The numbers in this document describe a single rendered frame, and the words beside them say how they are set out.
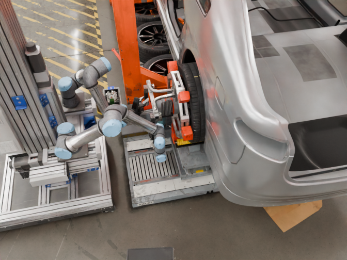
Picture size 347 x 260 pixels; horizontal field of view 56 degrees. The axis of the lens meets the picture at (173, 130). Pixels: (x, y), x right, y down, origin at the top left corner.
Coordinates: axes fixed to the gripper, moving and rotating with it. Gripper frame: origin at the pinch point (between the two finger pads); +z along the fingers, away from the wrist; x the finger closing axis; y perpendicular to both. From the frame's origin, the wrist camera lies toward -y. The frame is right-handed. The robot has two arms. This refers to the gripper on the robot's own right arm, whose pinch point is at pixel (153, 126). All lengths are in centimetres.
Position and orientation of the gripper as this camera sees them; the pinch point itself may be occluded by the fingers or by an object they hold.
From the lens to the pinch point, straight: 260.8
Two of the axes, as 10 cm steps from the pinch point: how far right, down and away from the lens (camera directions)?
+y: 0.1, -6.6, -7.5
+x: -9.8, 1.6, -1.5
